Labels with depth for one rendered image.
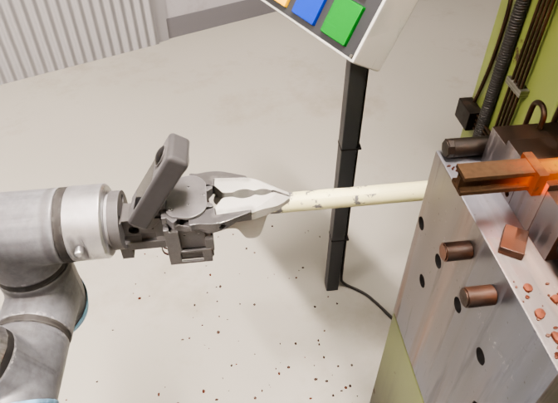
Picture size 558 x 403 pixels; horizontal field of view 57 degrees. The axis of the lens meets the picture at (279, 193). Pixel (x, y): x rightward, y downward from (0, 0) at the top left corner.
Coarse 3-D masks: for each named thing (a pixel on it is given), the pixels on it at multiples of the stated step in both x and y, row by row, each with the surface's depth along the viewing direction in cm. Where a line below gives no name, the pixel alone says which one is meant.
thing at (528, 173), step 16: (496, 160) 65; (512, 160) 65; (528, 160) 65; (544, 160) 65; (464, 176) 63; (480, 176) 63; (496, 176) 63; (512, 176) 63; (528, 176) 64; (544, 176) 63; (464, 192) 64; (480, 192) 64; (496, 192) 65; (528, 192) 65
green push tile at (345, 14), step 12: (336, 0) 95; (348, 0) 93; (336, 12) 95; (348, 12) 93; (360, 12) 91; (324, 24) 98; (336, 24) 95; (348, 24) 93; (336, 36) 95; (348, 36) 93
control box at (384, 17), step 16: (272, 0) 110; (368, 0) 91; (384, 0) 88; (400, 0) 90; (416, 0) 92; (288, 16) 106; (320, 16) 99; (368, 16) 91; (384, 16) 90; (400, 16) 93; (320, 32) 99; (368, 32) 91; (384, 32) 93; (336, 48) 96; (352, 48) 93; (368, 48) 93; (384, 48) 95; (368, 64) 95
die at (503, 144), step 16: (496, 128) 75; (512, 128) 75; (528, 128) 75; (544, 128) 75; (496, 144) 75; (512, 144) 71; (528, 144) 71; (544, 144) 71; (512, 192) 72; (544, 192) 64; (512, 208) 72; (528, 208) 68; (544, 208) 65; (528, 224) 68; (544, 224) 65; (544, 240) 65; (544, 256) 65
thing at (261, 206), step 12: (276, 192) 62; (228, 204) 60; (240, 204) 60; (252, 204) 60; (264, 204) 60; (276, 204) 61; (252, 216) 60; (264, 216) 62; (228, 228) 62; (240, 228) 62; (252, 228) 63
